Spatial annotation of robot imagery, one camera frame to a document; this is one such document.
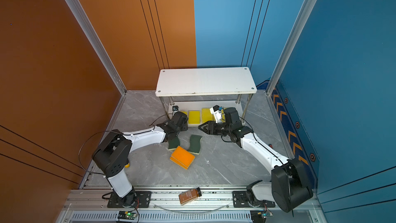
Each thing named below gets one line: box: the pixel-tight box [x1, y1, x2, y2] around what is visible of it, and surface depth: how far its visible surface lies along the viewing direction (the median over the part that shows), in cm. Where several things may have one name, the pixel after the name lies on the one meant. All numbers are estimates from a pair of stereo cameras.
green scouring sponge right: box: [188, 134, 203, 155], surface depth 92 cm
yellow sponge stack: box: [188, 110, 201, 125], surface depth 98 cm
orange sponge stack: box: [169, 145, 196, 170], surface depth 84 cm
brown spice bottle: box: [178, 186, 203, 206], surface depth 73 cm
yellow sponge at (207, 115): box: [201, 107, 216, 124], surface depth 98 cm
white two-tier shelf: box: [155, 67, 258, 126], surface depth 82 cm
